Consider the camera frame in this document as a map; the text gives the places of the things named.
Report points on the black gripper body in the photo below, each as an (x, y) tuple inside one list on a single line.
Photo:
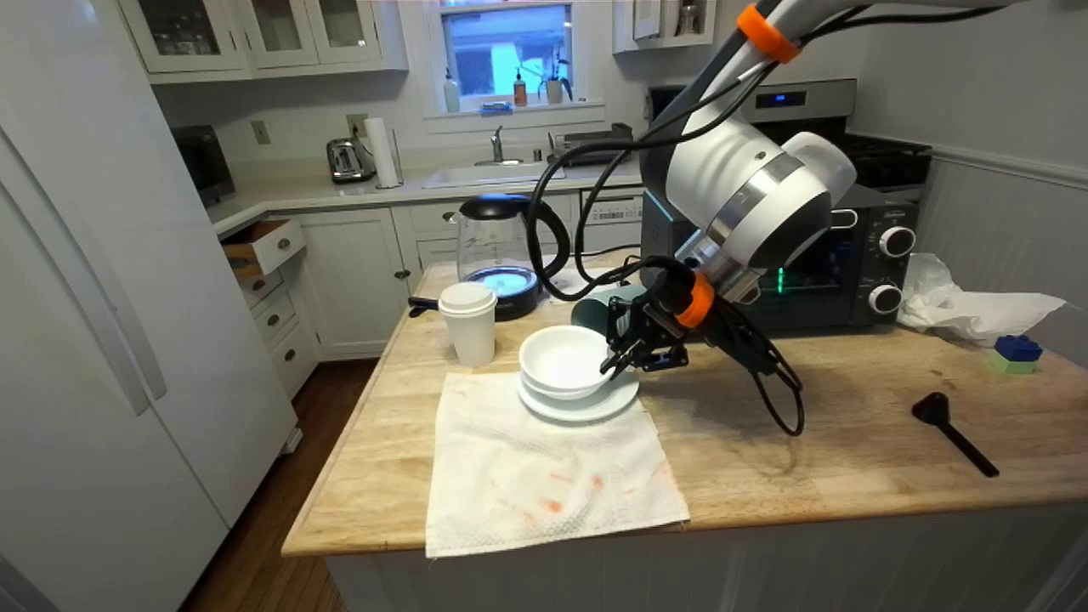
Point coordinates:
[(678, 303)]

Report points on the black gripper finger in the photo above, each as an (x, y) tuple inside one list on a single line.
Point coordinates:
[(667, 356), (628, 347)]

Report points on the white bowl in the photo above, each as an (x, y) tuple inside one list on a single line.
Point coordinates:
[(567, 358)]

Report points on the white stained cloth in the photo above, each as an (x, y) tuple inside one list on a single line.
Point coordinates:
[(531, 477)]

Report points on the white paper cup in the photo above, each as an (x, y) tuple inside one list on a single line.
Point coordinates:
[(466, 327)]

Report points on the glass electric kettle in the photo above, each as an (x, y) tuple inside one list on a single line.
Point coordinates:
[(495, 242)]

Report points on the dark dish rack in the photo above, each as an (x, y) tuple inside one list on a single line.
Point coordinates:
[(593, 143)]

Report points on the black toaster oven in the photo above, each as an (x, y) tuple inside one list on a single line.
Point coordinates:
[(863, 268)]

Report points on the white kitchen island base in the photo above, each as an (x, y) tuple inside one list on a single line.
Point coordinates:
[(682, 572)]

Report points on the white kitchen sink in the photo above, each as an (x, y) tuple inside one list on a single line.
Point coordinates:
[(495, 175)]

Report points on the black and steel stove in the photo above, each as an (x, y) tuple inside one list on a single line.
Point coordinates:
[(792, 100)]

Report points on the metal sink faucet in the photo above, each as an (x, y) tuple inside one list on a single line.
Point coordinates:
[(498, 143)]

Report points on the orange soap bottle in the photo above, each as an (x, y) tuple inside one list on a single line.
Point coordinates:
[(520, 89)]

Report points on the black spatula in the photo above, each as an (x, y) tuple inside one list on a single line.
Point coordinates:
[(934, 409)]

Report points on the white base cabinets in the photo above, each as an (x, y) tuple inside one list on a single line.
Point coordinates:
[(350, 283)]

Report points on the crumpled white paper towel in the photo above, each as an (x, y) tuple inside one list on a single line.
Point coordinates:
[(965, 307)]

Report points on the kitchen window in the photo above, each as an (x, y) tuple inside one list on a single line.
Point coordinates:
[(503, 45)]

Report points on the white paper towel roll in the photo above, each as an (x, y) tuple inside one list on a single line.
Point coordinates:
[(382, 154)]

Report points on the silver toaster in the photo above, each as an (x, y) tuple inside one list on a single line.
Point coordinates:
[(348, 160)]

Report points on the blue and green sponge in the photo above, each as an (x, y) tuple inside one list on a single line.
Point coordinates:
[(1015, 356)]

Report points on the open wooden drawer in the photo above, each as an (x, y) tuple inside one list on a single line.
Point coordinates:
[(265, 246)]

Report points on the black countertop appliance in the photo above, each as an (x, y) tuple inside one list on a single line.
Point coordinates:
[(205, 166)]

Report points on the white refrigerator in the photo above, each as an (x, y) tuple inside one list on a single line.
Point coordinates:
[(91, 343)]

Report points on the white open wall shelf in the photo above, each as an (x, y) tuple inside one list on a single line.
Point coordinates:
[(663, 26)]

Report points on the white glass-door wall cabinets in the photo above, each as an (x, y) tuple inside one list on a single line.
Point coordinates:
[(274, 34)]

